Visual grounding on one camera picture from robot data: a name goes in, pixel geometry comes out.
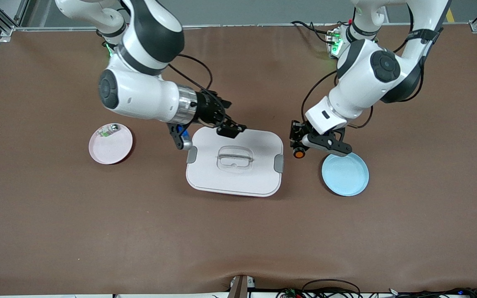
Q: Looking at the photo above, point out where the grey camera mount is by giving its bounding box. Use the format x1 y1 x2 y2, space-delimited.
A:
228 275 256 298

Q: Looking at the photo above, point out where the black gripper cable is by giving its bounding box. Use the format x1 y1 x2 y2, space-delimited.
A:
301 68 374 129
167 53 214 95

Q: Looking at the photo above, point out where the green clear switch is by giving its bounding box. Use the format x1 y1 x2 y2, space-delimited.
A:
99 123 122 138

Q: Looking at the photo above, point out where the white lidded box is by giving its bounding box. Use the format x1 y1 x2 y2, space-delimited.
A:
185 126 284 197

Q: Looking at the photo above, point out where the pink round plate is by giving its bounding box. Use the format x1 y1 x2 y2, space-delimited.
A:
89 123 133 165

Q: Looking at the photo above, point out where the silver table edge rail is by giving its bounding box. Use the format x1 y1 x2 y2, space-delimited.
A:
13 23 473 32

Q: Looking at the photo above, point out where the light blue round plate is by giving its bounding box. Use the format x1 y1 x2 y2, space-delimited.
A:
321 152 370 197

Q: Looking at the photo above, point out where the black cable bundle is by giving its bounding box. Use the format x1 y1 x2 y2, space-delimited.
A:
276 279 363 298
388 287 477 298

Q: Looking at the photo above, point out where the black arm base cable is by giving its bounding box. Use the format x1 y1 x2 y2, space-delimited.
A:
291 20 339 44

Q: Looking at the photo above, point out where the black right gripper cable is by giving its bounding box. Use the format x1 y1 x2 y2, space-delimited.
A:
167 53 214 95

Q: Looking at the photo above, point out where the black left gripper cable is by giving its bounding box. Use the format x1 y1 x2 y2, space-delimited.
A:
301 68 374 129

